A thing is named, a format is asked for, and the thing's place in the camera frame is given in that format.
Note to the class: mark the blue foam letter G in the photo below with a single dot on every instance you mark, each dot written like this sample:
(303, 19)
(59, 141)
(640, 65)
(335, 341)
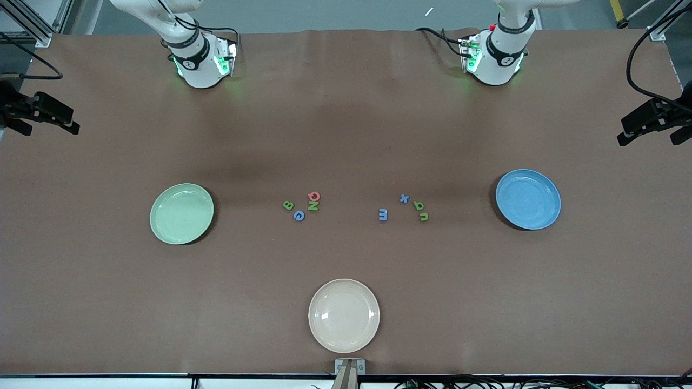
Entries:
(295, 216)

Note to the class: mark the green foam letter q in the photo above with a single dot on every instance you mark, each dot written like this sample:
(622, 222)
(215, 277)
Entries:
(417, 205)

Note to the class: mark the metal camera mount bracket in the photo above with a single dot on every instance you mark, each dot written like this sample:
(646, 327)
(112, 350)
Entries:
(350, 373)

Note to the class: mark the black stand foot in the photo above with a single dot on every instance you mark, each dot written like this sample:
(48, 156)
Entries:
(623, 23)

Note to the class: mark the white table edge strip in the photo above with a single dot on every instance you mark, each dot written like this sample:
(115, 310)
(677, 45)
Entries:
(108, 382)

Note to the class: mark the brown table cover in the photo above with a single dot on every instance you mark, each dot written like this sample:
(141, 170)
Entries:
(346, 135)

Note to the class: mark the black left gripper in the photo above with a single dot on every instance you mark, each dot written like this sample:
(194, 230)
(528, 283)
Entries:
(656, 113)

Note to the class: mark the cream plate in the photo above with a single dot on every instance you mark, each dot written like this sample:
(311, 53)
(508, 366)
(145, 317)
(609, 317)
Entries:
(343, 316)

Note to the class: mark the blue plate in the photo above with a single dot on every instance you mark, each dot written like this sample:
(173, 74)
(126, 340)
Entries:
(527, 200)

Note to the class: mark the blue foam letter m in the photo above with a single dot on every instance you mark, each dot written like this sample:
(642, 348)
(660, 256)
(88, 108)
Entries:
(384, 215)

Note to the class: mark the green foam letter B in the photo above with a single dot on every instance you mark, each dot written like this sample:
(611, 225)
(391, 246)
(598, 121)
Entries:
(287, 205)

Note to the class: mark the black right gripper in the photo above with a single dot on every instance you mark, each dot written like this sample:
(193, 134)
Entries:
(21, 106)

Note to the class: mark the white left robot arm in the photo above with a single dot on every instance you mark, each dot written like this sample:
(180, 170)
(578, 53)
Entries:
(497, 67)

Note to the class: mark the light green plate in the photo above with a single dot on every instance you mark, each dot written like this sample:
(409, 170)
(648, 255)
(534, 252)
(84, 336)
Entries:
(181, 216)

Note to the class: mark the pink foam letter Q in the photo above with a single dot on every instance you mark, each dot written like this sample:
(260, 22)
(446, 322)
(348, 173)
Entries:
(310, 196)

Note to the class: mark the aluminium frame profile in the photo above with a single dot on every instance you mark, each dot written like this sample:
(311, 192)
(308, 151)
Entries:
(657, 35)
(43, 39)

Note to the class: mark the metal base connector panel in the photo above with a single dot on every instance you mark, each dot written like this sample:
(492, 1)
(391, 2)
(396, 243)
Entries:
(227, 59)
(469, 54)

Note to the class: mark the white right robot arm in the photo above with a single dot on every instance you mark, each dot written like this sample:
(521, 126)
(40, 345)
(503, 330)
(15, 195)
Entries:
(200, 65)

